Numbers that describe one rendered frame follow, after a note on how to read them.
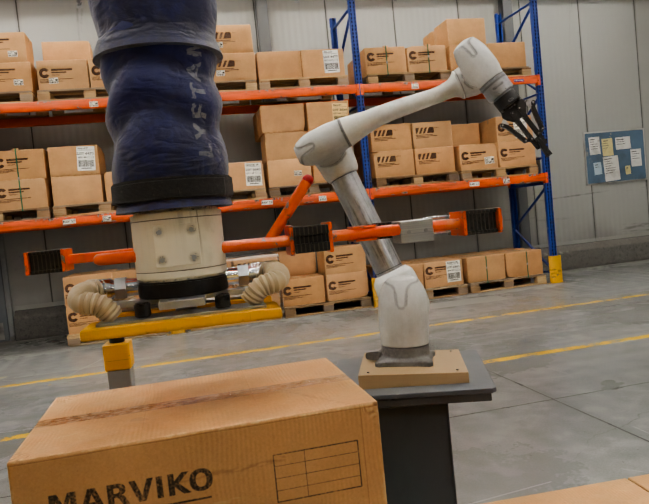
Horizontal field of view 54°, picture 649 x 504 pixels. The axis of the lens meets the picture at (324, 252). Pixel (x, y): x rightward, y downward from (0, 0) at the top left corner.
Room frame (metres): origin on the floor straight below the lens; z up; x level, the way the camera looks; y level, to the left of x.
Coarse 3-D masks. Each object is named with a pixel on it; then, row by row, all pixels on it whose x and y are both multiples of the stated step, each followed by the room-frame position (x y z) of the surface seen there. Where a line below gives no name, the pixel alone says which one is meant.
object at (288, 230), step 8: (328, 224) 1.23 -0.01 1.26; (288, 232) 1.23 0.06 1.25; (296, 232) 1.21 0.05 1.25; (304, 232) 1.21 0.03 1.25; (312, 232) 1.22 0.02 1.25; (320, 232) 1.22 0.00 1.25; (328, 232) 1.22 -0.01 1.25; (296, 240) 1.22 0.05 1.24; (304, 240) 1.22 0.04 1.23; (312, 240) 1.22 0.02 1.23; (320, 240) 1.23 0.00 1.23; (328, 240) 1.23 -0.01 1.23; (288, 248) 1.25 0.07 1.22; (296, 248) 1.21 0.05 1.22; (304, 248) 1.21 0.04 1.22; (312, 248) 1.21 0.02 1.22; (320, 248) 1.22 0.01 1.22; (328, 248) 1.22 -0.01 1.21
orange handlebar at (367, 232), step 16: (368, 224) 1.28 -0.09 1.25; (448, 224) 1.28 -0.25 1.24; (240, 240) 1.22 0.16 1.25; (256, 240) 1.22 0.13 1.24; (272, 240) 1.22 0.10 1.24; (288, 240) 1.23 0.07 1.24; (336, 240) 1.25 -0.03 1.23; (352, 240) 1.26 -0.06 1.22; (368, 240) 1.25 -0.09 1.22; (80, 256) 1.43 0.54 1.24; (96, 256) 1.18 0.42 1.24; (112, 256) 1.17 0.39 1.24; (128, 256) 1.18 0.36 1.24
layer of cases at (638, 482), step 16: (624, 480) 1.56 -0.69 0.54; (640, 480) 1.55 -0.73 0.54; (528, 496) 1.53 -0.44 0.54; (544, 496) 1.52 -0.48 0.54; (560, 496) 1.51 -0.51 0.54; (576, 496) 1.50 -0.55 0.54; (592, 496) 1.50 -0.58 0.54; (608, 496) 1.49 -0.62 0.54; (624, 496) 1.48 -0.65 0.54; (640, 496) 1.47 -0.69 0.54
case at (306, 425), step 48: (192, 384) 1.35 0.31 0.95; (240, 384) 1.30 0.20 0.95; (288, 384) 1.26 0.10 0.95; (336, 384) 1.23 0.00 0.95; (48, 432) 1.10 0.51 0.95; (96, 432) 1.07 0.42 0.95; (144, 432) 1.04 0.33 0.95; (192, 432) 1.02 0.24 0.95; (240, 432) 1.04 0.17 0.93; (288, 432) 1.06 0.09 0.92; (336, 432) 1.07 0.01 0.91; (48, 480) 0.97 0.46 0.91; (96, 480) 0.99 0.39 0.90; (144, 480) 1.00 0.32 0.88; (192, 480) 1.02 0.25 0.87; (240, 480) 1.04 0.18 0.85; (288, 480) 1.05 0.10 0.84; (336, 480) 1.07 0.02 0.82; (384, 480) 1.09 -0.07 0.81
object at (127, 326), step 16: (144, 304) 1.10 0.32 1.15; (224, 304) 1.13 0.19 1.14; (240, 304) 1.16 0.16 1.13; (272, 304) 1.15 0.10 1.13; (128, 320) 1.09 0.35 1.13; (144, 320) 1.08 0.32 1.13; (160, 320) 1.08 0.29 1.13; (176, 320) 1.08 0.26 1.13; (192, 320) 1.08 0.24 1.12; (208, 320) 1.09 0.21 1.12; (224, 320) 1.09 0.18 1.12; (240, 320) 1.09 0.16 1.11; (256, 320) 1.10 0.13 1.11; (80, 336) 1.05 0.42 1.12; (96, 336) 1.05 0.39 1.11; (112, 336) 1.06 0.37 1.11; (128, 336) 1.07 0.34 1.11
